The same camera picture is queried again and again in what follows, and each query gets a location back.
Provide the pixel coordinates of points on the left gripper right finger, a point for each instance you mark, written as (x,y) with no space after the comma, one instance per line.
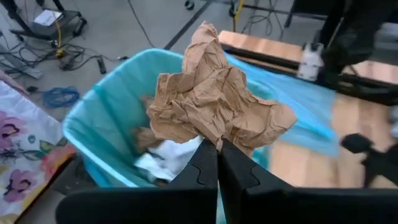
(280,205)

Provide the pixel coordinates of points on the teal trash bag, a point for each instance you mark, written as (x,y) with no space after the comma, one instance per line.
(109,118)

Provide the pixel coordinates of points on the white paper sheet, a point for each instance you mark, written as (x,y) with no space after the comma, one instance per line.
(48,18)

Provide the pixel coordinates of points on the white tissue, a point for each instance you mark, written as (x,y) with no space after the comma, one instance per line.
(168,158)

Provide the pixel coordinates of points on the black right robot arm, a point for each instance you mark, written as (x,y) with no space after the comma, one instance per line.
(351,37)

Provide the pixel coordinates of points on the black power brick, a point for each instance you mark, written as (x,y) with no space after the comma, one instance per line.
(101,65)

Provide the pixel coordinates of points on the black wheeled cart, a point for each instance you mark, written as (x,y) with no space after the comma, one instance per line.
(62,29)

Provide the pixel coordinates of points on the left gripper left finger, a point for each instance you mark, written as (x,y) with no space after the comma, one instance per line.
(155,205)

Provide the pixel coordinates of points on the floral print cloth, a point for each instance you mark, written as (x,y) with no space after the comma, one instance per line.
(18,140)

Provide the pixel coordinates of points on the brown paper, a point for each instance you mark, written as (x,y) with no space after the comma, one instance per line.
(146,138)
(211,99)

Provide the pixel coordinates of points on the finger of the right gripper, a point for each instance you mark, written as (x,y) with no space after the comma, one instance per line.
(356,142)
(385,177)

